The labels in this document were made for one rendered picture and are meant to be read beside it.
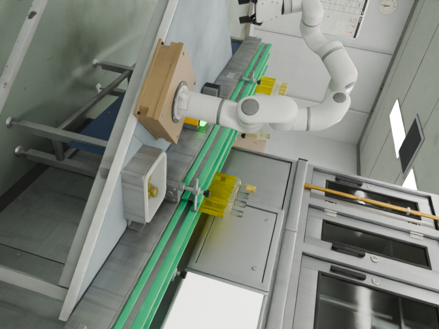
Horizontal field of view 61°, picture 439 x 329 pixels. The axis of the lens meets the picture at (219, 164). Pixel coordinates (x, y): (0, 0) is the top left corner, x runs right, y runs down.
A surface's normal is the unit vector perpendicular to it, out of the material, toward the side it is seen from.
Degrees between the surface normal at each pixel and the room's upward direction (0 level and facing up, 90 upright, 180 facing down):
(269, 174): 90
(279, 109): 88
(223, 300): 90
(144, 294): 90
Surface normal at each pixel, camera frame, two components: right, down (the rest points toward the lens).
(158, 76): -0.10, -0.23
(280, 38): -0.27, 0.58
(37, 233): 0.10, -0.78
